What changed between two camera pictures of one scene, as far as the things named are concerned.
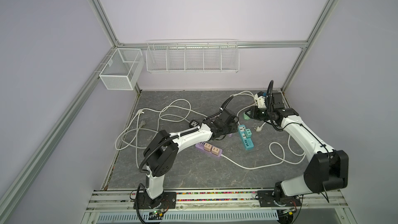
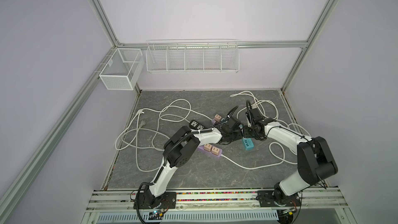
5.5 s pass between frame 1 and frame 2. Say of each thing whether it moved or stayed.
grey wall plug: stayed
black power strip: stayed
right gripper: moved
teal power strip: stayed
